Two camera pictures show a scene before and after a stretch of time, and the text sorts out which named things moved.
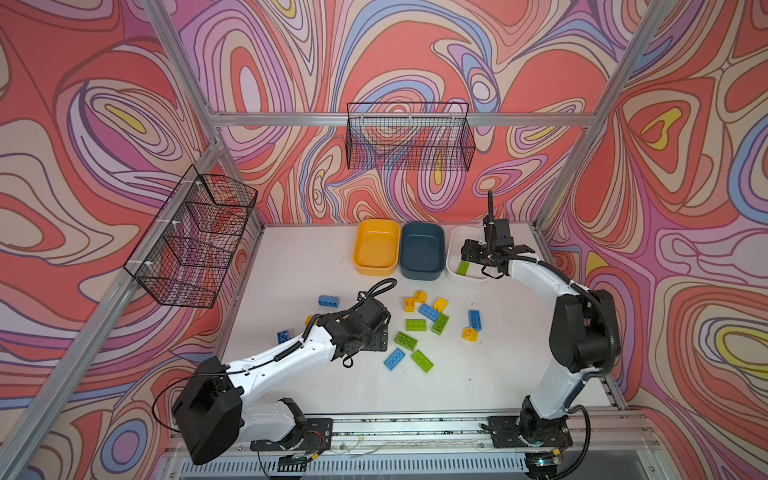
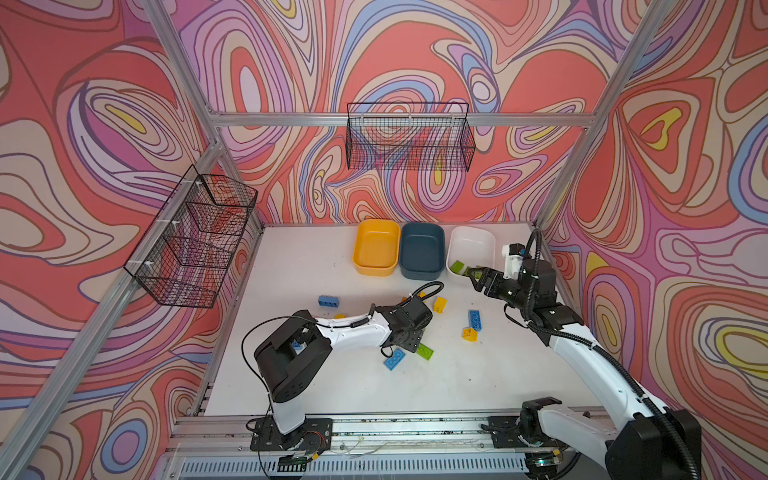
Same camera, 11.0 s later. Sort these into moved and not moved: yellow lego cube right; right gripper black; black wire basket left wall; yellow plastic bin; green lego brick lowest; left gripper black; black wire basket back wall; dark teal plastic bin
Moved: left gripper black; right gripper black; green lego brick lowest
Not moved: dark teal plastic bin; black wire basket back wall; yellow lego cube right; black wire basket left wall; yellow plastic bin
